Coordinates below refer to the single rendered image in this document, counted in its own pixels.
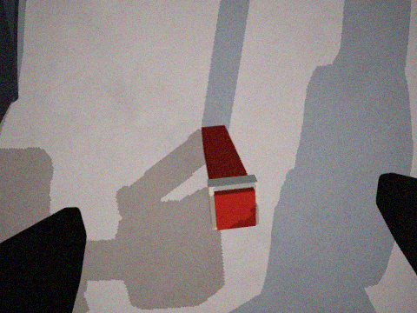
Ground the dark grey sloped panel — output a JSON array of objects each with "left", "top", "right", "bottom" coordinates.
[{"left": 0, "top": 0, "right": 19, "bottom": 124}]

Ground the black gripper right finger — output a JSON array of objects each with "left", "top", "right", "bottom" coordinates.
[{"left": 376, "top": 173, "right": 417, "bottom": 274}]

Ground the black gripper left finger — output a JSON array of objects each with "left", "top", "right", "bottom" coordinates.
[{"left": 0, "top": 206, "right": 87, "bottom": 313}]

